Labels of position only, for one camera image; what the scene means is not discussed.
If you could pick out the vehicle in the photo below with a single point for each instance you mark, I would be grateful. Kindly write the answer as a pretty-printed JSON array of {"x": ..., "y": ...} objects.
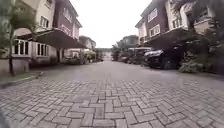
[{"x": 136, "y": 55}]

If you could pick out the distant grey building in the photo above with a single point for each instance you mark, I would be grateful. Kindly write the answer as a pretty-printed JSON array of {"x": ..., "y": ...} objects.
[{"x": 128, "y": 41}]

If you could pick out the low shrubs by house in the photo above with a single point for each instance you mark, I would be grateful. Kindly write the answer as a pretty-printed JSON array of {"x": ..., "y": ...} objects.
[{"x": 81, "y": 56}]

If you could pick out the grey brick paved road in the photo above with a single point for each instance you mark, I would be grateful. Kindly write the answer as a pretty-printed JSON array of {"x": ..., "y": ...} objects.
[{"x": 113, "y": 96}]

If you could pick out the black car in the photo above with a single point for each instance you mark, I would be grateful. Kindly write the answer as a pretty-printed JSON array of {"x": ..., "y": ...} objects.
[{"x": 160, "y": 57}]

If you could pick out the dark carport canopy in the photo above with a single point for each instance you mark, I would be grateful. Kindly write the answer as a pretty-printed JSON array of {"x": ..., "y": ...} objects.
[
  {"x": 55, "y": 38},
  {"x": 165, "y": 36}
]

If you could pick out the dark red brick house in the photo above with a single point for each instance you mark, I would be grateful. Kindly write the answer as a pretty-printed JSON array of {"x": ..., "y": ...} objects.
[{"x": 66, "y": 20}]

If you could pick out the red and white house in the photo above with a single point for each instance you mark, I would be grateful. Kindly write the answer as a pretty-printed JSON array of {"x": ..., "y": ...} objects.
[{"x": 160, "y": 20}]

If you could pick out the beige house with bay windows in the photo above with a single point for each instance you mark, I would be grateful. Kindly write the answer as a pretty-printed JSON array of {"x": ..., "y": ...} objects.
[{"x": 31, "y": 45}]

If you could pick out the dark green bushes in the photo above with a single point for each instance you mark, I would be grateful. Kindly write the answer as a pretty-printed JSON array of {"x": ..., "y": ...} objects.
[{"x": 203, "y": 50}]

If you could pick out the grass strip with kerb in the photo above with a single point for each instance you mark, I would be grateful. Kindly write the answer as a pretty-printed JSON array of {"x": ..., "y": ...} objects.
[{"x": 16, "y": 78}]

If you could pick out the tree with thin trunk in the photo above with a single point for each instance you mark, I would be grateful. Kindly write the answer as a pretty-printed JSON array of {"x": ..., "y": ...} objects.
[{"x": 13, "y": 20}]

